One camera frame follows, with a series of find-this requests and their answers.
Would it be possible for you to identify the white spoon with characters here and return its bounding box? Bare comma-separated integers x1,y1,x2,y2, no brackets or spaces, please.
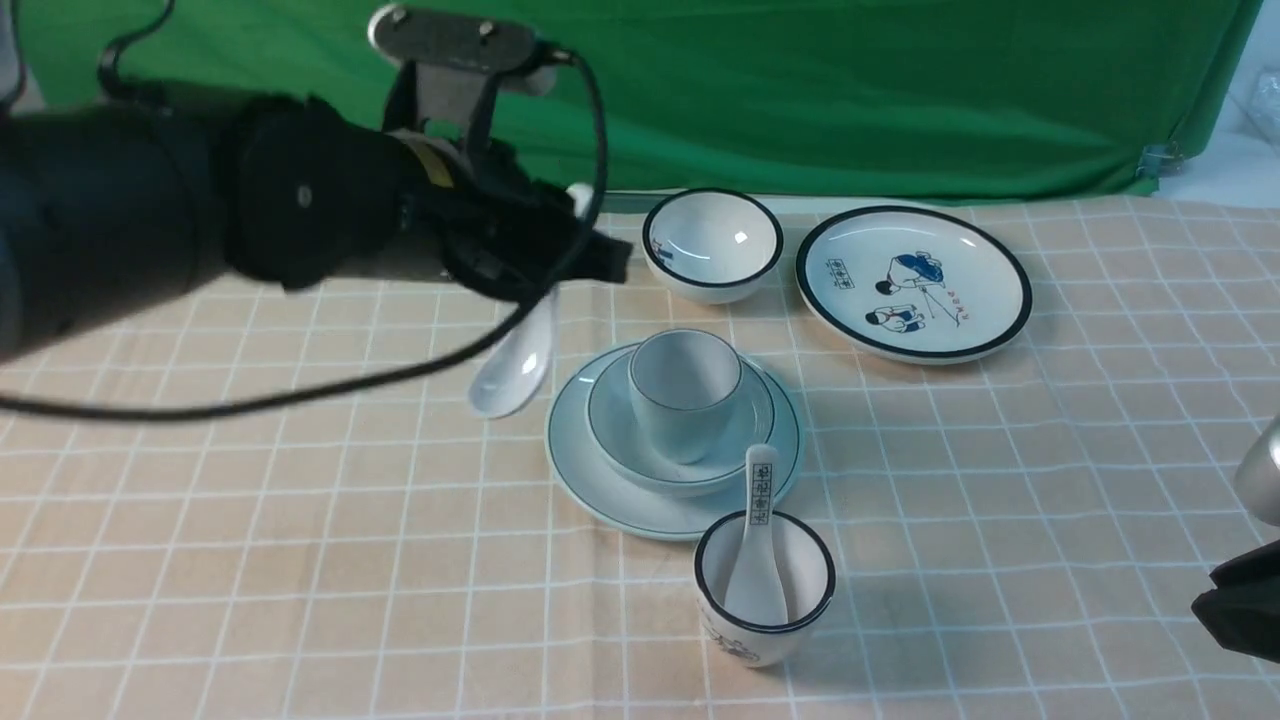
723,445,787,626

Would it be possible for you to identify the pale blue ceramic cup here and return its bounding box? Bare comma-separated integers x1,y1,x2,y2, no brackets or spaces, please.
627,329,744,464

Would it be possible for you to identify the green backdrop cloth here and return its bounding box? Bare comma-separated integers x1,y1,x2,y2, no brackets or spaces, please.
19,1,1263,204

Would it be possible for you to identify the illustrated black-rimmed plate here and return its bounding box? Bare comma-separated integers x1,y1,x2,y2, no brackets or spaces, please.
794,205,1034,366

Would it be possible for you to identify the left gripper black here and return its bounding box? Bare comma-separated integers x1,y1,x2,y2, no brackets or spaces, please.
385,135,634,301

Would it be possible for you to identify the black-rimmed illustrated cup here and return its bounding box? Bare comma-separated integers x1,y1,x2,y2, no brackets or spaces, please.
692,511,837,667

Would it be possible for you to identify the small black-rimmed white bowl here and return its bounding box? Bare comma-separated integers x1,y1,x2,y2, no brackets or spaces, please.
640,188,785,305

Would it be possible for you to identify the beige checkered tablecloth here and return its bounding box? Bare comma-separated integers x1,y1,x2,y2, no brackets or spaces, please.
1,197,1279,719

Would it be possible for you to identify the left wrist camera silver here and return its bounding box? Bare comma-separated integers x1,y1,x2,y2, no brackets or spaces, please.
366,3,556,137

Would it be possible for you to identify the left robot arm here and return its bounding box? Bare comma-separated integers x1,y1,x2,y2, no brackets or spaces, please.
1,95,582,361

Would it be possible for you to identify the grey metal backdrop rail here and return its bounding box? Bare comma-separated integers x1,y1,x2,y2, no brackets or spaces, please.
600,191,673,215

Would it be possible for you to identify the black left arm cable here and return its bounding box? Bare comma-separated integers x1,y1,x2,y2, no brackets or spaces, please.
0,45,611,421

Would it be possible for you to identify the plain white ceramic spoon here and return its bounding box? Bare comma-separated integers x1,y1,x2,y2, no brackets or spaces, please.
468,182,596,420

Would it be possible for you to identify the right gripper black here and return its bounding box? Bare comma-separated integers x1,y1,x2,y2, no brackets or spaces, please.
1190,541,1279,664

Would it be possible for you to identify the pale blue flat plate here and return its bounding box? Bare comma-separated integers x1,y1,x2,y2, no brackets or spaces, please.
545,343,804,542

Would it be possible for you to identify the pale blue shallow bowl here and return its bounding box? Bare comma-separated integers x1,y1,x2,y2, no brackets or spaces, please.
586,345,781,498

